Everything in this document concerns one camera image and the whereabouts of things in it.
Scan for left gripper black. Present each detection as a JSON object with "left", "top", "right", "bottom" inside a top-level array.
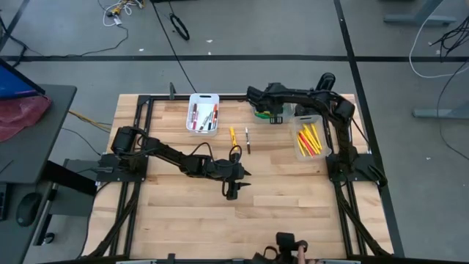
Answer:
[{"left": 188, "top": 157, "right": 253, "bottom": 201}]

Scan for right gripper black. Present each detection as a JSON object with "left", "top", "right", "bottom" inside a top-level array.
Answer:
[{"left": 247, "top": 83, "right": 287, "bottom": 125}]

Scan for clear plastic bin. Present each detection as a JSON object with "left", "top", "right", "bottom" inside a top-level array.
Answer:
[{"left": 291, "top": 114, "right": 333, "bottom": 162}]

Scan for white plastic bin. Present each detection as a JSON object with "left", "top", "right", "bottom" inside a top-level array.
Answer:
[{"left": 185, "top": 92, "right": 221, "bottom": 137}]

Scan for grey desk leg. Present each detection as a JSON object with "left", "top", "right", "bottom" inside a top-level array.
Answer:
[{"left": 383, "top": 0, "right": 459, "bottom": 26}]

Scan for grey desk foot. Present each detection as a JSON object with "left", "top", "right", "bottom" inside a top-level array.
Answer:
[{"left": 412, "top": 102, "right": 469, "bottom": 120}]

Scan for black side desk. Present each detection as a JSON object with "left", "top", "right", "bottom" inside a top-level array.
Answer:
[{"left": 0, "top": 84, "right": 98, "bottom": 264}]

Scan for black computer mouse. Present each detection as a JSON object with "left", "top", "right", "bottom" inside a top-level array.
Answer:
[{"left": 15, "top": 192, "right": 43, "bottom": 227}]

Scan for red cloth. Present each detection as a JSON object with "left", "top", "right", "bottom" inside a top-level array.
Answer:
[{"left": 0, "top": 94, "right": 53, "bottom": 144}]

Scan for black keyboard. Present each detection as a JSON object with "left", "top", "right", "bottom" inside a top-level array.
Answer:
[{"left": 0, "top": 183, "right": 9, "bottom": 221}]

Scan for laptop screen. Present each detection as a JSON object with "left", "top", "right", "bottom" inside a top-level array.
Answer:
[{"left": 0, "top": 58, "right": 47, "bottom": 100}]

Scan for long black cable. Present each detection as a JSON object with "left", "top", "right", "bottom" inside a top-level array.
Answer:
[{"left": 150, "top": 0, "right": 199, "bottom": 95}]

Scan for black cable coil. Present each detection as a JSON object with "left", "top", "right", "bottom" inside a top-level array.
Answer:
[{"left": 169, "top": 12, "right": 191, "bottom": 41}]

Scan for yellow wires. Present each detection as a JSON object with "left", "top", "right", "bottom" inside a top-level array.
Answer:
[{"left": 68, "top": 110, "right": 111, "bottom": 133}]

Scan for white cable bundle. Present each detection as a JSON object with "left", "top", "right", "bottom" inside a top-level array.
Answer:
[{"left": 101, "top": 0, "right": 144, "bottom": 27}]

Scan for black cable bundle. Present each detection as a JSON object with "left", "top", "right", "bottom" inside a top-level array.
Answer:
[{"left": 428, "top": 16, "right": 469, "bottom": 63}]

